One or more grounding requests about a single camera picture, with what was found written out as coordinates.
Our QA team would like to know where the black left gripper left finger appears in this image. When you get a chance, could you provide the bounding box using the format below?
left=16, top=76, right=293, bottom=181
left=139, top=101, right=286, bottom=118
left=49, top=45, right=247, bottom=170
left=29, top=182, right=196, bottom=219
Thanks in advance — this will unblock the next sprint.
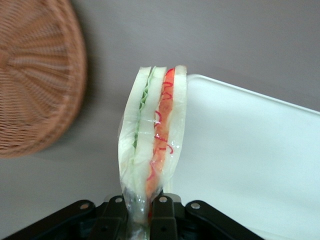
left=6, top=195, right=129, bottom=240

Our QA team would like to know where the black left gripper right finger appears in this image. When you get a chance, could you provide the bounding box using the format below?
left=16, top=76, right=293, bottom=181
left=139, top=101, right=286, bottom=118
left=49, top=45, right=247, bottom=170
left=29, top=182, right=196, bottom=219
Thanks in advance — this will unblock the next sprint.
left=149, top=194, right=265, bottom=240

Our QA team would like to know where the triangle sandwich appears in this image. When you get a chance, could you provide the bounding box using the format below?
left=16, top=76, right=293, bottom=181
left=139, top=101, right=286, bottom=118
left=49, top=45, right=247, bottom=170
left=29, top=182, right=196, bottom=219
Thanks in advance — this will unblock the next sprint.
left=116, top=64, right=189, bottom=240

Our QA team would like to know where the cream rectangular plastic tray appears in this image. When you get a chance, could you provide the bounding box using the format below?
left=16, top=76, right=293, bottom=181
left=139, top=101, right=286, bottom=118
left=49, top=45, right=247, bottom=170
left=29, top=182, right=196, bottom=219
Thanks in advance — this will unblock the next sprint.
left=161, top=73, right=320, bottom=240

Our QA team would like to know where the brown round wicker basket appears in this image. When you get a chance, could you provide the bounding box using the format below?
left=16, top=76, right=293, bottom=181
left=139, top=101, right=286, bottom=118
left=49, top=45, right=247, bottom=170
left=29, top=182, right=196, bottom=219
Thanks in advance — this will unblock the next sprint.
left=0, top=0, right=88, bottom=159

